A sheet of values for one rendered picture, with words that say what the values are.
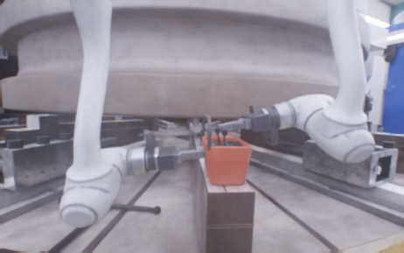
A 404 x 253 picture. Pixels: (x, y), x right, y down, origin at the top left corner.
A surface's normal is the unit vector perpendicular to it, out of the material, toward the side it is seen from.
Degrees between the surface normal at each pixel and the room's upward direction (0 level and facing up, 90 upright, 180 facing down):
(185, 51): 90
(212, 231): 90
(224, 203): 90
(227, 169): 97
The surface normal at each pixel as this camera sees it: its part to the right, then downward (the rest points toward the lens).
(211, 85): 0.10, 0.11
